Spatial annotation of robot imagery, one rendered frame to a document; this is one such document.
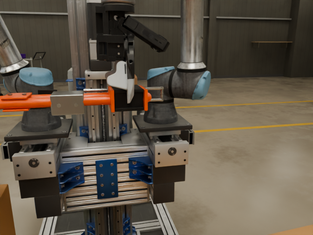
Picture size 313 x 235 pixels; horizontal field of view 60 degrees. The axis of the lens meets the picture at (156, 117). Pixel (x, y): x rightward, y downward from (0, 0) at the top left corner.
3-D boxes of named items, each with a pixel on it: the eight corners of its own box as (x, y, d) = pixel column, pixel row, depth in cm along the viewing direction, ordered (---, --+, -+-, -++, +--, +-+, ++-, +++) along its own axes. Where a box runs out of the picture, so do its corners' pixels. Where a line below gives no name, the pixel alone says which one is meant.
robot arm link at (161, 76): (154, 94, 126) (154, 65, 122) (181, 96, 120) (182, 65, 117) (141, 99, 115) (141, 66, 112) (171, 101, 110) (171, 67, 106)
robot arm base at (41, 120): (26, 122, 116) (23, 100, 113) (63, 120, 119) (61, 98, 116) (17, 133, 102) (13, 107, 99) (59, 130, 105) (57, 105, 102)
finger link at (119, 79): (107, 104, 60) (105, 64, 61) (133, 103, 62) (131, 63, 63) (108, 101, 57) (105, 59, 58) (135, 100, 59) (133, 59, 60)
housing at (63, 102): (51, 116, 59) (49, 95, 58) (54, 109, 65) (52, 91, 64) (84, 114, 60) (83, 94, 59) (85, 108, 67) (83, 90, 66)
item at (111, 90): (111, 112, 61) (110, 90, 60) (108, 106, 68) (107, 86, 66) (147, 110, 63) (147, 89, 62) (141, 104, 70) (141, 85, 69)
